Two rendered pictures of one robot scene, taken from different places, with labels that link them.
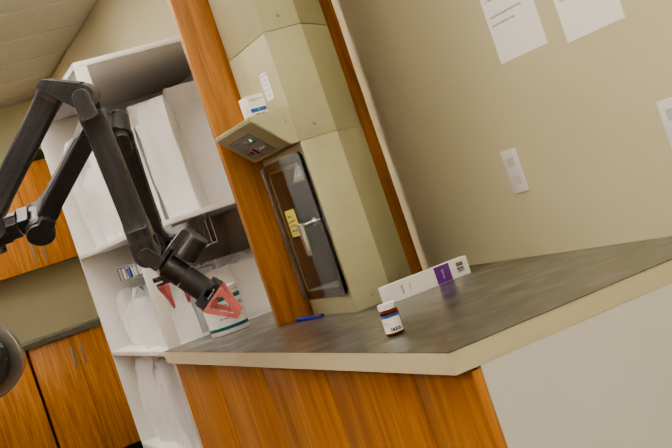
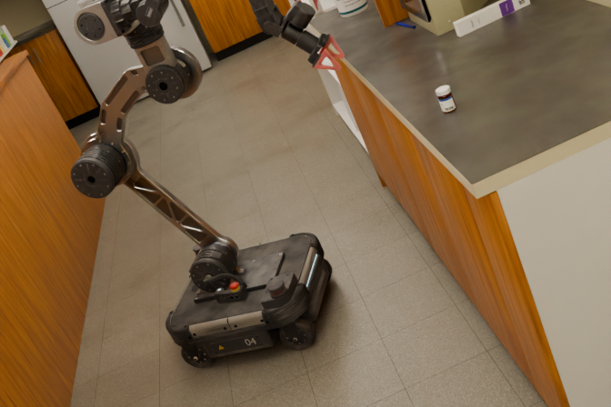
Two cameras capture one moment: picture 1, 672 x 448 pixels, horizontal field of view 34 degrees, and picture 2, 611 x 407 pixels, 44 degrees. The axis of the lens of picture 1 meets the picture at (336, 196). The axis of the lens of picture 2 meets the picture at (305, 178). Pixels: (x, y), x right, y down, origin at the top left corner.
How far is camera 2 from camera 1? 73 cm
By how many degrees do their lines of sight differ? 32
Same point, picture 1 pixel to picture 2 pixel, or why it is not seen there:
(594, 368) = (591, 182)
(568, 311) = (575, 143)
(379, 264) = not seen: outside the picture
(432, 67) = not seen: outside the picture
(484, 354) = (501, 182)
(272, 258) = not seen: outside the picture
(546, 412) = (547, 216)
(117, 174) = not seen: outside the picture
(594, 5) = not seen: outside the picture
